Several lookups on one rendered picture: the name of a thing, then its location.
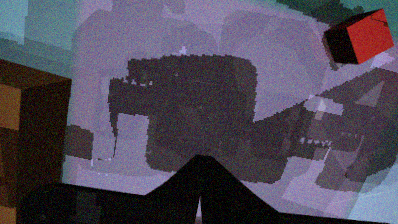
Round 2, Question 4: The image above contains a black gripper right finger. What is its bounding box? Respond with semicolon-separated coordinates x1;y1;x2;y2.
200;156;389;224

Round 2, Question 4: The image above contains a red cube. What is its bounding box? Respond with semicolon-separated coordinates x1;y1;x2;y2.
323;8;394;65

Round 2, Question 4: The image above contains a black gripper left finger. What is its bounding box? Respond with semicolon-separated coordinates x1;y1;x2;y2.
21;154;206;224

